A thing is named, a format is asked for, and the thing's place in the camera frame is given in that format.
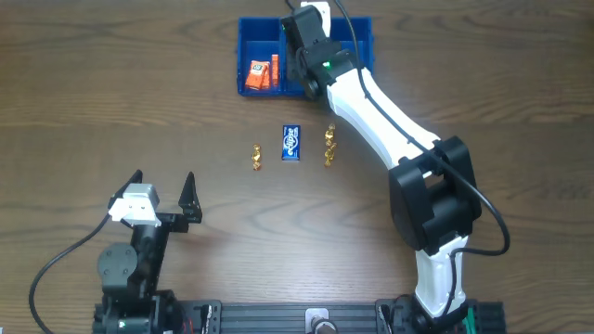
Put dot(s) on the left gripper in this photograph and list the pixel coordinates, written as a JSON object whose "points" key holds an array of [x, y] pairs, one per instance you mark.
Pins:
{"points": [[174, 222]]}

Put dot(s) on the blue candy pack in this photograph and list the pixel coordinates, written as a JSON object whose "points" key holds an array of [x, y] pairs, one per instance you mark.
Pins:
{"points": [[291, 143]]}

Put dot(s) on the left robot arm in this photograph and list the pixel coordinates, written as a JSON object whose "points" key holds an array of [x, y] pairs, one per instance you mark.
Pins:
{"points": [[137, 269]]}

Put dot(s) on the blue tray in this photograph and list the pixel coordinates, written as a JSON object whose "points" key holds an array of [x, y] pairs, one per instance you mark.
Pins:
{"points": [[260, 42]]}

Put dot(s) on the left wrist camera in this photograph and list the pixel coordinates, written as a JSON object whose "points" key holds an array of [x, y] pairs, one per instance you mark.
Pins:
{"points": [[135, 204]]}

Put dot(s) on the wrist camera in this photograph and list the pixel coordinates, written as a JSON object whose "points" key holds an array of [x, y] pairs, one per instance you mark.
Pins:
{"points": [[320, 8], [135, 204]]}

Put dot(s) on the mounting rail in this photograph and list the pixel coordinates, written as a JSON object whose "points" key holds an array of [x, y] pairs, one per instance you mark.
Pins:
{"points": [[269, 317]]}

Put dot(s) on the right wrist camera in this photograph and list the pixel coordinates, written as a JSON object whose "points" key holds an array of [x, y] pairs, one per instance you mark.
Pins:
{"points": [[320, 8]]}

